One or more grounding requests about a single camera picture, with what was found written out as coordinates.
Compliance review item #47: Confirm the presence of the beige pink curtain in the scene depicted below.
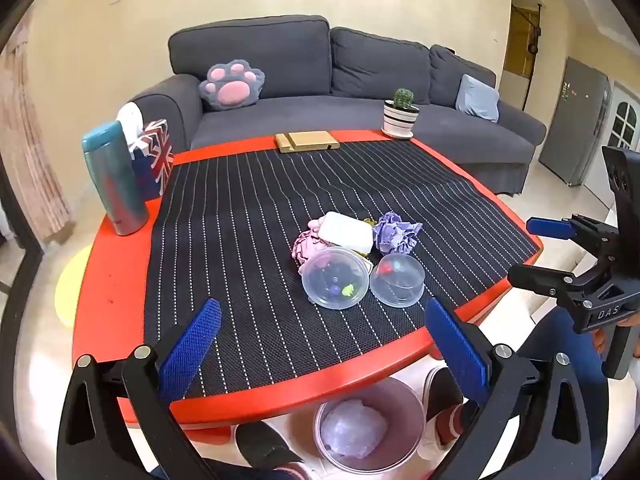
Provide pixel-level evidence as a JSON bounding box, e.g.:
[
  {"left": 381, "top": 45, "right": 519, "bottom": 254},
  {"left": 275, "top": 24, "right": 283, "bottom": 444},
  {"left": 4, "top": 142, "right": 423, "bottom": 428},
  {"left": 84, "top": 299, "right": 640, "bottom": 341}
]
[{"left": 0, "top": 20, "right": 76, "bottom": 243}]

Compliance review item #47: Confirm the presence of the light blue cushion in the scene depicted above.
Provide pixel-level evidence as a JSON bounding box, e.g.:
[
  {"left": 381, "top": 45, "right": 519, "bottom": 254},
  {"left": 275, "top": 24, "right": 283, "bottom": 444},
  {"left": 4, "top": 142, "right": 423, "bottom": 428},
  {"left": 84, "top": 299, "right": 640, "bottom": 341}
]
[{"left": 455, "top": 74, "right": 501, "bottom": 123}]

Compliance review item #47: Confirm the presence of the black striped table mat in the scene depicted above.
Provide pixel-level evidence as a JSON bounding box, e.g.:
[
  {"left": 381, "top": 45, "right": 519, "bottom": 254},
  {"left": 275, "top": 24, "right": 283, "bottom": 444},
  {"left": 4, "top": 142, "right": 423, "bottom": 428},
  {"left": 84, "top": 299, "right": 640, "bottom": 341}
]
[{"left": 144, "top": 139, "right": 540, "bottom": 401}]

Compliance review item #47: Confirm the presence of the person's right shoe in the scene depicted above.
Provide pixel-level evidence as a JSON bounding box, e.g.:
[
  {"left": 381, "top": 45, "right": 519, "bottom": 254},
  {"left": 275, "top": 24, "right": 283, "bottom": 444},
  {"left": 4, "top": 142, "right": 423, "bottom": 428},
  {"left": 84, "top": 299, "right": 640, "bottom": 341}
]
[{"left": 417, "top": 364, "right": 478, "bottom": 462}]

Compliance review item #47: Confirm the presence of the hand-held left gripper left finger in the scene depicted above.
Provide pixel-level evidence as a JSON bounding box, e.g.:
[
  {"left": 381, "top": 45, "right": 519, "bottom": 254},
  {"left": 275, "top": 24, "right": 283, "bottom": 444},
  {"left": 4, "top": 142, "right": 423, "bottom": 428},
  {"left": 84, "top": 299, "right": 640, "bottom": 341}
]
[{"left": 56, "top": 298, "right": 223, "bottom": 480}]

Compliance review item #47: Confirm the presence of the grey pink paw cushion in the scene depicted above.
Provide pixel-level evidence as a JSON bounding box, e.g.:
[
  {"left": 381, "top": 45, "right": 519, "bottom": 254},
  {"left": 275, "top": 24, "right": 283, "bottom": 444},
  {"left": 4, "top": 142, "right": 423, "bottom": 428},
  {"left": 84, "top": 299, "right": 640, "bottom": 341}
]
[{"left": 199, "top": 59, "right": 266, "bottom": 112}]

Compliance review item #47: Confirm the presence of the cactus in striped pot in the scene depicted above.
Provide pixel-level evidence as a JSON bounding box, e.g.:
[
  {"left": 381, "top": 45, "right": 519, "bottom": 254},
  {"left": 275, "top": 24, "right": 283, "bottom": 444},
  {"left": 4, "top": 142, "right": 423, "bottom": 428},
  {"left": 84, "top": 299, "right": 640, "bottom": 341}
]
[{"left": 383, "top": 88, "right": 420, "bottom": 136}]

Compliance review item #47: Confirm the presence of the white plastic case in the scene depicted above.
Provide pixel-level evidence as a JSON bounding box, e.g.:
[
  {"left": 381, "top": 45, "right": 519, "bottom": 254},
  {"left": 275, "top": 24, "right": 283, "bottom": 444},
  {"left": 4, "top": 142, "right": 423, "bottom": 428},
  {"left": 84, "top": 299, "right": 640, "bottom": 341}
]
[{"left": 318, "top": 211, "right": 375, "bottom": 255}]

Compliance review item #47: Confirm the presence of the person's left shoe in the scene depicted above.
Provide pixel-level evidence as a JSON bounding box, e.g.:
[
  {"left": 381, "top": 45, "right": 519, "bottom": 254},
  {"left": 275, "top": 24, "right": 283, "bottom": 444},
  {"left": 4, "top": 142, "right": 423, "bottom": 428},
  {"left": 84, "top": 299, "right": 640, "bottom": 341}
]
[{"left": 235, "top": 420, "right": 306, "bottom": 468}]

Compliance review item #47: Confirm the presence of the person's shoe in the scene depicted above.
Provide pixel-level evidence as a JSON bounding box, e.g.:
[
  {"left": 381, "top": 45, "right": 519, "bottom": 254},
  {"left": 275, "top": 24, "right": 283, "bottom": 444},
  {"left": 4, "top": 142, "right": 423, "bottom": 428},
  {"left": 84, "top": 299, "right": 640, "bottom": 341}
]
[
  {"left": 417, "top": 364, "right": 478, "bottom": 462},
  {"left": 235, "top": 420, "right": 306, "bottom": 468}
]

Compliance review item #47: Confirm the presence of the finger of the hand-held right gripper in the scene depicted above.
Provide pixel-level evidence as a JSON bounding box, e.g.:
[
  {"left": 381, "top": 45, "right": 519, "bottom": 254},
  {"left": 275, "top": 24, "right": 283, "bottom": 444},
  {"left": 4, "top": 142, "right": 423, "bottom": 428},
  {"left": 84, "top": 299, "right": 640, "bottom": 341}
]
[
  {"left": 526, "top": 214, "right": 623, "bottom": 261},
  {"left": 507, "top": 262, "right": 613, "bottom": 306}
]

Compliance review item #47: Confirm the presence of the grey refrigerator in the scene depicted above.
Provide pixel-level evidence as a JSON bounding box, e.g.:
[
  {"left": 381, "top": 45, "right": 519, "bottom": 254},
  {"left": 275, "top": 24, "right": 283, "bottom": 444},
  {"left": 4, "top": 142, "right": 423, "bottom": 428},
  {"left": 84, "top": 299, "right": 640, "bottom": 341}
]
[{"left": 539, "top": 56, "right": 612, "bottom": 187}]

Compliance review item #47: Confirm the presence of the teal thermos bottle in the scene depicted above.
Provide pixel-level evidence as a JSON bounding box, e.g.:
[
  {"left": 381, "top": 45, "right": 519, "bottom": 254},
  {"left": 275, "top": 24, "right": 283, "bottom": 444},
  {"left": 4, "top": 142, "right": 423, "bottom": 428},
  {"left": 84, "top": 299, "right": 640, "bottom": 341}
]
[{"left": 81, "top": 121, "right": 151, "bottom": 237}]

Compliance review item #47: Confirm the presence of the wooden phone stand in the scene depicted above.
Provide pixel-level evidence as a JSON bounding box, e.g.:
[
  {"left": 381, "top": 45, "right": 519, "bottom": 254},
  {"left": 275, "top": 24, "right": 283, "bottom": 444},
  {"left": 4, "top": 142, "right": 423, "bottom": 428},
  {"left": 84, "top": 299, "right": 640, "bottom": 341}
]
[{"left": 274, "top": 130, "right": 341, "bottom": 154}]

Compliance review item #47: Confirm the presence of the purple paper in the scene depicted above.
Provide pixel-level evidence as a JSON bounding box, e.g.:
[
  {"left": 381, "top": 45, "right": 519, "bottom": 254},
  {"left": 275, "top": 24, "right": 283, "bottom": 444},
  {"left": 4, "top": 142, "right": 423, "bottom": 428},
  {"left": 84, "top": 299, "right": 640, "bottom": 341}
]
[{"left": 372, "top": 211, "right": 423, "bottom": 255}]

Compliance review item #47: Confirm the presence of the small clear plastic container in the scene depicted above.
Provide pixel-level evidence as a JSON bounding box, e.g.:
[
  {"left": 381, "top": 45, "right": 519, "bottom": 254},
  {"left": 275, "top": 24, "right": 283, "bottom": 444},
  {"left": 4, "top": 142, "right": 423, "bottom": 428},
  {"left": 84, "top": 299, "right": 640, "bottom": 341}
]
[{"left": 370, "top": 253, "right": 426, "bottom": 308}]

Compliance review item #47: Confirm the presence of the red table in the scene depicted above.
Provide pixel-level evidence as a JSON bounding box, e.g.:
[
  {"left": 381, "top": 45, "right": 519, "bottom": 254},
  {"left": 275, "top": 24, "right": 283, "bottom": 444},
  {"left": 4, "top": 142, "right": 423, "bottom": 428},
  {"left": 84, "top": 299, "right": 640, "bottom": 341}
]
[{"left": 71, "top": 129, "right": 545, "bottom": 445}]

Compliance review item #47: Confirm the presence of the dark grey sofa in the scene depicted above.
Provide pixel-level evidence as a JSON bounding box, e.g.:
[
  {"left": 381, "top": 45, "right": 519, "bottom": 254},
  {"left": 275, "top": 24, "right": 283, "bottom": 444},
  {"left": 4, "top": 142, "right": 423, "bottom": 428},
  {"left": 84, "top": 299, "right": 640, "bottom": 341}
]
[{"left": 131, "top": 14, "right": 548, "bottom": 196}]

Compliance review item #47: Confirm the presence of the white door with windows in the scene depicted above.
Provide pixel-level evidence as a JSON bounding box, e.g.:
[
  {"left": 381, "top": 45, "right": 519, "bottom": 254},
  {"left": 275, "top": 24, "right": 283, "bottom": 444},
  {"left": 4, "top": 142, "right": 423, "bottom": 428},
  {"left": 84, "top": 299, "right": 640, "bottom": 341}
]
[{"left": 582, "top": 82, "right": 640, "bottom": 211}]

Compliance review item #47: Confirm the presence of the large clear plastic container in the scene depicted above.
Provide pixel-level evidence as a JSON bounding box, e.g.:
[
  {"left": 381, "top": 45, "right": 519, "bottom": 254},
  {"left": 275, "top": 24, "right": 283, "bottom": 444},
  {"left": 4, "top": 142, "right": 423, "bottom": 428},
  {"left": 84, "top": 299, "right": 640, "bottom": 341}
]
[{"left": 301, "top": 246, "right": 371, "bottom": 310}]

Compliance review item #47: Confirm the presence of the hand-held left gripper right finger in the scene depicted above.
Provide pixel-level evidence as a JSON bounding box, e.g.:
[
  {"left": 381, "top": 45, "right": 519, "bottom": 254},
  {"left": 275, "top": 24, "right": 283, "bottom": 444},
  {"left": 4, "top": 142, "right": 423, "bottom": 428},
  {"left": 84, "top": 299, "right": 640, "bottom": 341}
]
[{"left": 425, "top": 297, "right": 596, "bottom": 480}]

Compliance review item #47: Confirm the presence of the yellow stool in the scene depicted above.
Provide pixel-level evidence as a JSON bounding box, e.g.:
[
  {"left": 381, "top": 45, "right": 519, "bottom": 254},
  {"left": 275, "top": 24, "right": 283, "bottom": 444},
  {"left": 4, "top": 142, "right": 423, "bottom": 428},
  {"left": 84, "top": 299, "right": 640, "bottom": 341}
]
[{"left": 54, "top": 245, "right": 93, "bottom": 331}]

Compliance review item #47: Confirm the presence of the flag print tissue box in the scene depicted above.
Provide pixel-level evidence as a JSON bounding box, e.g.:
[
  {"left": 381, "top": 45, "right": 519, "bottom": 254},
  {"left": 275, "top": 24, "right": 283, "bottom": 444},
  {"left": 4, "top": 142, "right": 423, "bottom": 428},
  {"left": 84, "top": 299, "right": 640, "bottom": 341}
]
[{"left": 129, "top": 119, "right": 174, "bottom": 201}]

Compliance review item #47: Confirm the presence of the black sliding door frame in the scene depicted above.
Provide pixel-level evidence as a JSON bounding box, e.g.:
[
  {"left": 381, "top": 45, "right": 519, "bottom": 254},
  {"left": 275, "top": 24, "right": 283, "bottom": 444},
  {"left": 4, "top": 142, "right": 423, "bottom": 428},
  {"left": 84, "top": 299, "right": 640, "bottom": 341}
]
[{"left": 0, "top": 155, "right": 48, "bottom": 411}]

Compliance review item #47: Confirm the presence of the pink paper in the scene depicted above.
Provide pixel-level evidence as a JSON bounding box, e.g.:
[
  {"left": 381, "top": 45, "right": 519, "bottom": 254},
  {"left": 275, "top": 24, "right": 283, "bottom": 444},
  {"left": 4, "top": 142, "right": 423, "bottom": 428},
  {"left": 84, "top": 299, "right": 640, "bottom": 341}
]
[{"left": 292, "top": 219, "right": 326, "bottom": 276}]

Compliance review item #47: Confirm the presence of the white tissue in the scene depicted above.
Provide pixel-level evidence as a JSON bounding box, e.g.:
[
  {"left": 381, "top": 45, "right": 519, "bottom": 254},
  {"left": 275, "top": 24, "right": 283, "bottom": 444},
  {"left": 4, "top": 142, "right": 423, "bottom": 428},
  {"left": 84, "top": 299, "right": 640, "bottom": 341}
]
[{"left": 116, "top": 102, "right": 146, "bottom": 153}]

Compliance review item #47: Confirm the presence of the pink waste bin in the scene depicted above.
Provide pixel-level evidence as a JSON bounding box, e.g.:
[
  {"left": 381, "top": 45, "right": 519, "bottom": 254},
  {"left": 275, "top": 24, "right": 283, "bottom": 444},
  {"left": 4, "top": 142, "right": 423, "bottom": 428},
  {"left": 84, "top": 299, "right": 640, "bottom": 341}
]
[{"left": 312, "top": 377, "right": 426, "bottom": 475}]

